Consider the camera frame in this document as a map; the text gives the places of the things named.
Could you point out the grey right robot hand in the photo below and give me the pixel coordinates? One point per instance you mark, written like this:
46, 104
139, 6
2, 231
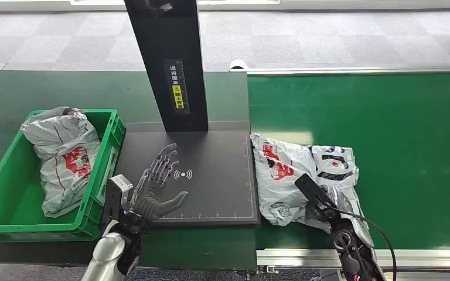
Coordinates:
355, 217

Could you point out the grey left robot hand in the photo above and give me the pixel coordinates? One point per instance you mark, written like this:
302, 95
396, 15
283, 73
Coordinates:
153, 201

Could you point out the grey package with black print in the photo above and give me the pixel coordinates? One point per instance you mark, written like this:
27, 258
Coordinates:
283, 186

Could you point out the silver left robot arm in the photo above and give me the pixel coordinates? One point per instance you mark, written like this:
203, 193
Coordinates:
106, 252

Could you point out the black inbound scanner machine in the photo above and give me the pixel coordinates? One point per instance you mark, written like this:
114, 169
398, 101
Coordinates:
217, 155

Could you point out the green conveyor belt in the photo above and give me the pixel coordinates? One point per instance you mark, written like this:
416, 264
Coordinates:
403, 135

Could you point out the grey package with red print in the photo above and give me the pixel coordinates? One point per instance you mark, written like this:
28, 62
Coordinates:
66, 147

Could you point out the black yellow label sticker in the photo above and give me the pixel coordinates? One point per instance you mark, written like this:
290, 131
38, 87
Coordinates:
177, 97

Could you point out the green plastic crate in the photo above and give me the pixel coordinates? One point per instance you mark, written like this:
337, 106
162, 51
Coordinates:
7, 209

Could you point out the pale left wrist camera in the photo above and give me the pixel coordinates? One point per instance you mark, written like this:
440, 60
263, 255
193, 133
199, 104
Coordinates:
118, 190

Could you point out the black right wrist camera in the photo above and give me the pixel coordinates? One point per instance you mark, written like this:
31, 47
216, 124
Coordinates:
312, 190

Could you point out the aluminium conveyor frame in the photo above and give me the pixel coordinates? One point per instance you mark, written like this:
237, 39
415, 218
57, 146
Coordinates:
306, 258

